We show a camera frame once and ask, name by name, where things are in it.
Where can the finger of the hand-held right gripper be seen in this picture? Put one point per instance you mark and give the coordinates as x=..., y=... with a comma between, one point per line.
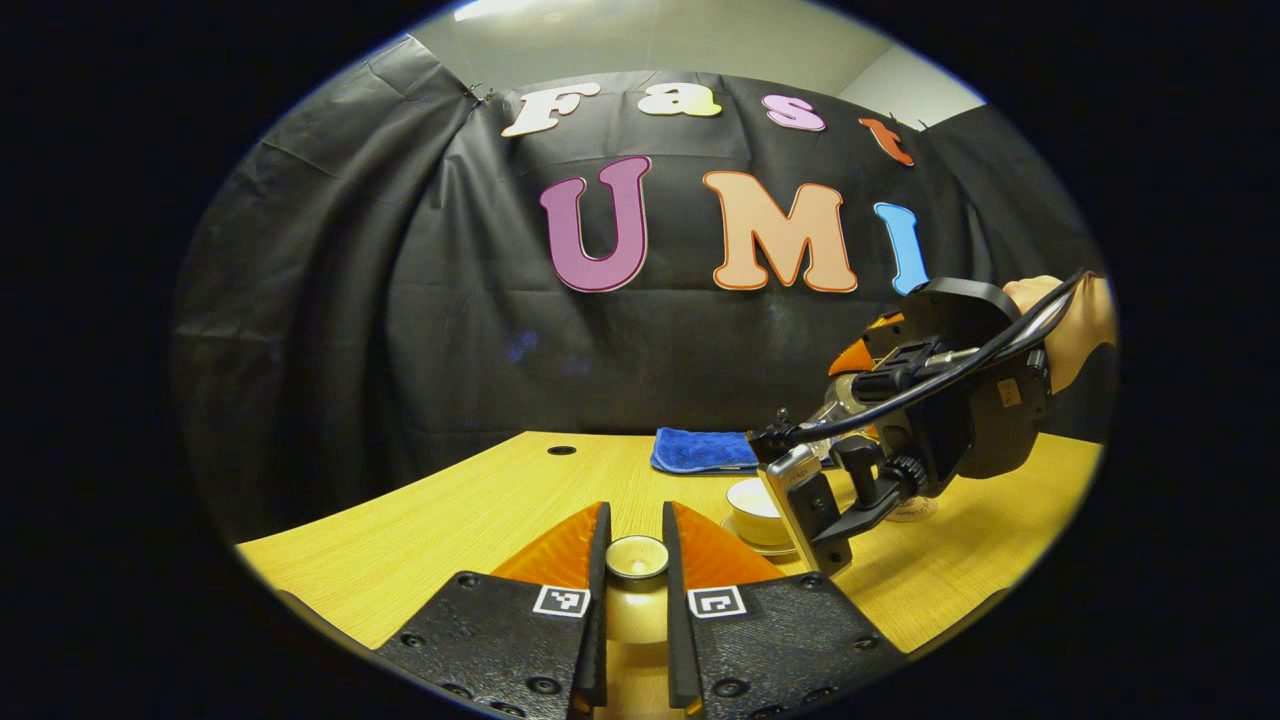
x=852, y=357

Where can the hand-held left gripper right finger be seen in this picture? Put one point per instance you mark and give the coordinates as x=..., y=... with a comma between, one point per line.
x=780, y=640

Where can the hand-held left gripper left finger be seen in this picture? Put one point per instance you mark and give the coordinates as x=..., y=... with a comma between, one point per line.
x=500, y=640

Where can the clear water bottle orange label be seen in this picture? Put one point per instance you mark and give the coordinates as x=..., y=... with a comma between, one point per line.
x=843, y=405

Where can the round cork coaster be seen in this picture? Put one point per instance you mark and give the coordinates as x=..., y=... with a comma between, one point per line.
x=915, y=512

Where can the beige teacup lid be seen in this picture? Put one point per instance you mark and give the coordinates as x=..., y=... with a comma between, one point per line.
x=637, y=605

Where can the beige teacup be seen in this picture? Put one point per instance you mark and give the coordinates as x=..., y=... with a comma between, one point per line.
x=752, y=500

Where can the blue towel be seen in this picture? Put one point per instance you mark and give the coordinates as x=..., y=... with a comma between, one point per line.
x=700, y=450

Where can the black backdrop cloth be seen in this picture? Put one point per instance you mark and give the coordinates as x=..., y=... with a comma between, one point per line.
x=450, y=350

